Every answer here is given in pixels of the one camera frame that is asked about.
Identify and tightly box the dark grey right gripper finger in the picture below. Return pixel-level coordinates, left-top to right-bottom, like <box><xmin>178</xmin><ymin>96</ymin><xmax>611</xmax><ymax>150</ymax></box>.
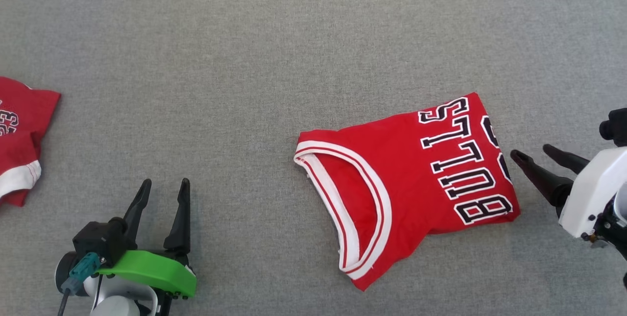
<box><xmin>542</xmin><ymin>144</ymin><xmax>590</xmax><ymax>175</ymax></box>
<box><xmin>510</xmin><ymin>149</ymin><xmax>574</xmax><ymax>207</ymax></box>

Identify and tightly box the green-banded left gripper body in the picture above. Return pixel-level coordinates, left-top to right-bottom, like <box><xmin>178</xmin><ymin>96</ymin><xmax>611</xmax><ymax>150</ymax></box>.
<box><xmin>97</xmin><ymin>250</ymin><xmax>198</xmax><ymax>302</ymax></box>

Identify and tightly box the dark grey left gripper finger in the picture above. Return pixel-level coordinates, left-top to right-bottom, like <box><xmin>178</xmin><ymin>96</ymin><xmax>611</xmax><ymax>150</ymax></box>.
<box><xmin>121</xmin><ymin>179</ymin><xmax>152</xmax><ymax>251</ymax></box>
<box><xmin>163</xmin><ymin>178</ymin><xmax>192</xmax><ymax>258</ymax></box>

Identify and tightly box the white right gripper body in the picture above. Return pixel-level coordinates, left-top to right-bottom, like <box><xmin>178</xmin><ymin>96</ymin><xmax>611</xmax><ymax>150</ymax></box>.
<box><xmin>558</xmin><ymin>147</ymin><xmax>627</xmax><ymax>239</ymax></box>

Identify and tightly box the red Bulls basketball jersey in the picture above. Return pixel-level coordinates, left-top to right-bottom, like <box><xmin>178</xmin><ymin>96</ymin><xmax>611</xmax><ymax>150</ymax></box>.
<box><xmin>294</xmin><ymin>92</ymin><xmax>521</xmax><ymax>291</ymax></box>

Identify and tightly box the red garment with white band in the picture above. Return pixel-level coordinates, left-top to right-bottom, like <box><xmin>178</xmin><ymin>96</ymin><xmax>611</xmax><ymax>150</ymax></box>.
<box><xmin>0</xmin><ymin>77</ymin><xmax>62</xmax><ymax>207</ymax></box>

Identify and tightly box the teal plug left camera cable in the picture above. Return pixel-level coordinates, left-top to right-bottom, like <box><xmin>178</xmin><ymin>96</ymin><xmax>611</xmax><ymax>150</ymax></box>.
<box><xmin>57</xmin><ymin>252</ymin><xmax>101</xmax><ymax>316</ymax></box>

